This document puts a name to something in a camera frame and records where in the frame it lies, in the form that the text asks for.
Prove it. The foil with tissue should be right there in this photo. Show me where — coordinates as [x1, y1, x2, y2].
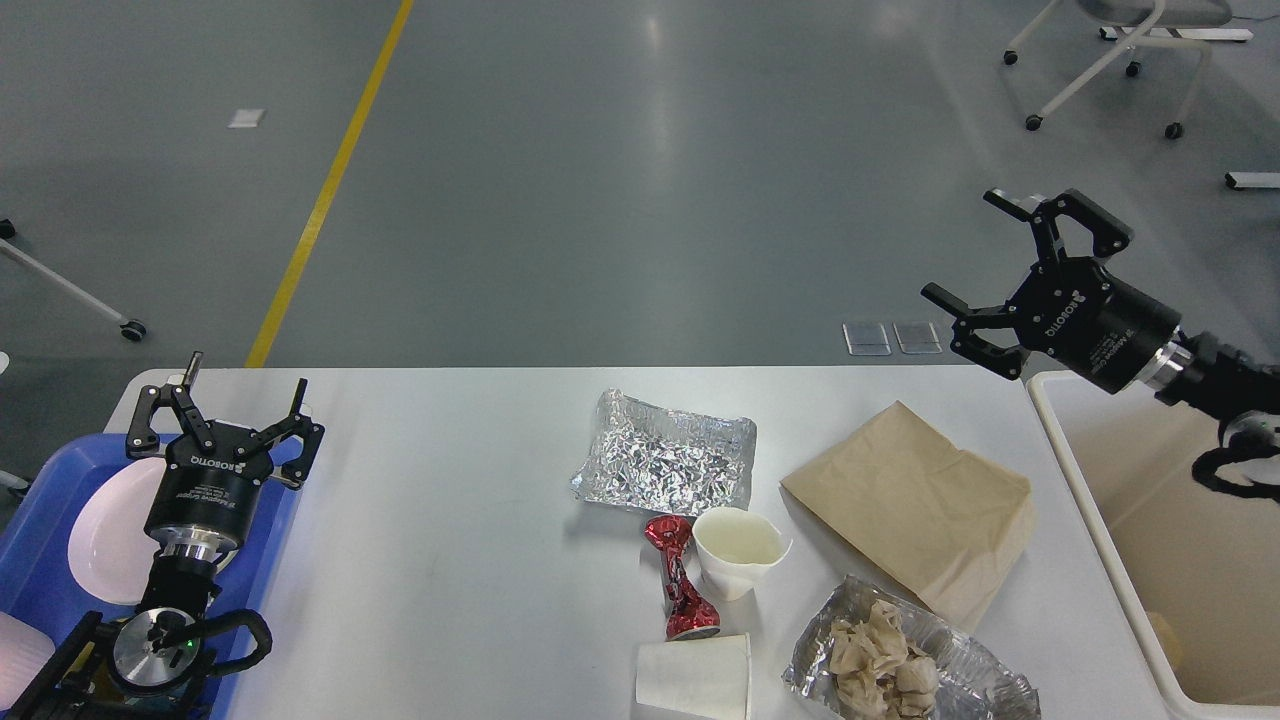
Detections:
[782, 575, 1042, 719]

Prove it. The red foil wrapper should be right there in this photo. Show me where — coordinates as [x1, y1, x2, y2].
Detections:
[644, 514, 721, 641]

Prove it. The white paper cup lying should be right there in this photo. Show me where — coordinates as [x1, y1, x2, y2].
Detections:
[635, 634, 753, 719]

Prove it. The white chair base left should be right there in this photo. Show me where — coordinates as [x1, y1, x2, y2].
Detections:
[1, 218, 148, 343]

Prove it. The crumpled white paper cup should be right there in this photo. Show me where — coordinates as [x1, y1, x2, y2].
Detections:
[692, 507, 792, 601]

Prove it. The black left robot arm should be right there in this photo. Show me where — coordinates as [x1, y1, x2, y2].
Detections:
[8, 352, 325, 719]

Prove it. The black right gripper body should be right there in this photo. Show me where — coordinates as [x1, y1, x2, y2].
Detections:
[1007, 258, 1181, 395]

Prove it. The beige plastic bin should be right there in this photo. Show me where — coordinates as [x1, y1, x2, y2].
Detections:
[1028, 372, 1279, 719]

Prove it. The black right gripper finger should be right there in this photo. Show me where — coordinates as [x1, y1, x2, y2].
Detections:
[982, 187, 1135, 266]
[920, 283, 1030, 380]

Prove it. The blue plastic tray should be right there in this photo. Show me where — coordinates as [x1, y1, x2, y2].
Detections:
[0, 432, 307, 720]

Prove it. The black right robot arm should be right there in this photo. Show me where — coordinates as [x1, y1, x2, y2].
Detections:
[922, 188, 1279, 500]

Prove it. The brown paper bag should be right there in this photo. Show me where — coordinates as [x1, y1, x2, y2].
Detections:
[782, 402, 1037, 632]

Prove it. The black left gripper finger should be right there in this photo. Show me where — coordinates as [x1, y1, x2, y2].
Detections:
[236, 378, 326, 491]
[125, 351, 216, 461]

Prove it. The crumpled aluminium foil sheet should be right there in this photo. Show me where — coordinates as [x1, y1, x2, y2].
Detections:
[570, 389, 756, 518]

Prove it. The white office chair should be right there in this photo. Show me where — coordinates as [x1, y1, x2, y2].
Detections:
[1025, 1, 1252, 140]

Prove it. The white bar on floor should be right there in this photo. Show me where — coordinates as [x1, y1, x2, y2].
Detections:
[1224, 170, 1280, 191]

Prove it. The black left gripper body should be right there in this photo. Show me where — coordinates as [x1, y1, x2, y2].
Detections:
[143, 424, 273, 552]

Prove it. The pink plate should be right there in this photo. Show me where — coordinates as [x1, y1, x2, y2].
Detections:
[67, 456, 241, 606]

